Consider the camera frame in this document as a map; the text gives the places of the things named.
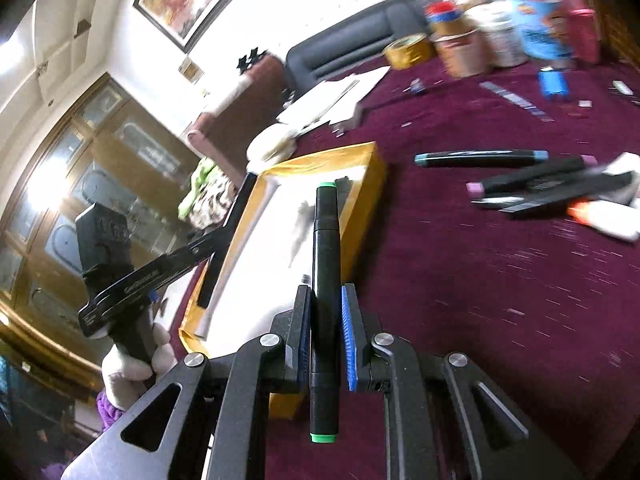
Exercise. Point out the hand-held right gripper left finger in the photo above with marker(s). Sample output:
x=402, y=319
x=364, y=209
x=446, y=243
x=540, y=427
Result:
x=302, y=340

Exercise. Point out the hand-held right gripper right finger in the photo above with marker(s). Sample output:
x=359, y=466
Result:
x=350, y=340

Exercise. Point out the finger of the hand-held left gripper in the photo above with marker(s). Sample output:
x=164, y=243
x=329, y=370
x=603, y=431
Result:
x=202, y=252

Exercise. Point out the black marker green caps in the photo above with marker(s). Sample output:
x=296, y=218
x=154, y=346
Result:
x=325, y=240

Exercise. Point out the yellow cardboard box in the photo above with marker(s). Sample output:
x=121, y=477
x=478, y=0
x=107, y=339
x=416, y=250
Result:
x=370, y=180

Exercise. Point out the person's left forearm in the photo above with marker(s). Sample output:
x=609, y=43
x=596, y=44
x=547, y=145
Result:
x=110, y=412

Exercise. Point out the person's left hand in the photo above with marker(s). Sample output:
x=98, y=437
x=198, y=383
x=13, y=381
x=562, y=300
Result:
x=120, y=375

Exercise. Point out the green patterned cloth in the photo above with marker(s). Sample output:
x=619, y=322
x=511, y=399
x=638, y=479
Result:
x=205, y=195

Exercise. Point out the wooden glass door cabinet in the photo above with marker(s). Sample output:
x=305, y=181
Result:
x=100, y=160

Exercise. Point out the white round bag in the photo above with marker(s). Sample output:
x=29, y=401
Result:
x=272, y=142

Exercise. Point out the brown chair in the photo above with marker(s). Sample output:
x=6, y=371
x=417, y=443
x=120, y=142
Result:
x=235, y=110

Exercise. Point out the black spiky ornament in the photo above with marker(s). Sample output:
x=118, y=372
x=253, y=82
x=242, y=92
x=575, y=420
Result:
x=251, y=60

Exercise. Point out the white papers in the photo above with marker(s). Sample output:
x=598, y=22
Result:
x=335, y=97

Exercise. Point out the black marker teal cap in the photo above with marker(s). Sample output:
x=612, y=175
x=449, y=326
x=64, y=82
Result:
x=480, y=158

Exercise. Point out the black marker pink caps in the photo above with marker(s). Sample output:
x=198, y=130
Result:
x=535, y=175

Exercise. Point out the dark grey sofa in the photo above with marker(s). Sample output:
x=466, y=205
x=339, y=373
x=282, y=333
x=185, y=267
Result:
x=350, y=40

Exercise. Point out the small blue bit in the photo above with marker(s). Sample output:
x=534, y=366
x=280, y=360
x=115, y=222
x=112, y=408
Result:
x=416, y=87

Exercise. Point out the long black marker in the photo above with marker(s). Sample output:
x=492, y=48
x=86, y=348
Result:
x=575, y=192

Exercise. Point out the white bottle orange cap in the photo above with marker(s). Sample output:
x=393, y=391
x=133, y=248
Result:
x=607, y=220

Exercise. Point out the yellow tape roll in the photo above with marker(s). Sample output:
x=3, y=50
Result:
x=407, y=52

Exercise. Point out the clear jar orange label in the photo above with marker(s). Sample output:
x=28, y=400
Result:
x=460, y=55

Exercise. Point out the white bottle green label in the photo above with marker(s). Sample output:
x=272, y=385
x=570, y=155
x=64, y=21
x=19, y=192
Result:
x=625, y=164

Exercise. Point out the white plastic jar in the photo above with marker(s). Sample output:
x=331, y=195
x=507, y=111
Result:
x=500, y=40

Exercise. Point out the red lid jar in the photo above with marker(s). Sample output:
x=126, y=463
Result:
x=445, y=17

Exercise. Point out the clear jar cartoon label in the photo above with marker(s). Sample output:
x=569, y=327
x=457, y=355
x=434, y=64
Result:
x=542, y=25

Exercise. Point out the metal nail clipper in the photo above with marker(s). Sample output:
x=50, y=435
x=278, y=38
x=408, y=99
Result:
x=621, y=88

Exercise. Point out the pink thermos knit sleeve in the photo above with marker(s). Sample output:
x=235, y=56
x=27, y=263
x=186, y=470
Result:
x=585, y=30

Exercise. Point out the yellow wall plaque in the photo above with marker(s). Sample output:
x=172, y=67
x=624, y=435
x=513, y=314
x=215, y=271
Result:
x=191, y=70

